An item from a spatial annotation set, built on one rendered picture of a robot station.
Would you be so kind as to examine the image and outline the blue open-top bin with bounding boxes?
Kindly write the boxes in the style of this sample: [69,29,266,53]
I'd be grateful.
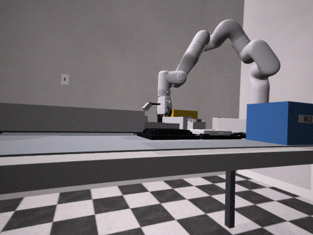
[246,101,313,145]

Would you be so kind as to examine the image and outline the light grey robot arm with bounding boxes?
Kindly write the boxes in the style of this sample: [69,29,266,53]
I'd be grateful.
[158,20,281,104]

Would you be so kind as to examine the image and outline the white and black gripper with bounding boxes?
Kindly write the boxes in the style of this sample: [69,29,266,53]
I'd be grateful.
[157,95,172,123]

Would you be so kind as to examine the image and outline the yellow open-top box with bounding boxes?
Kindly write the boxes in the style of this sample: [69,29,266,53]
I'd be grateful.
[171,109,198,119]

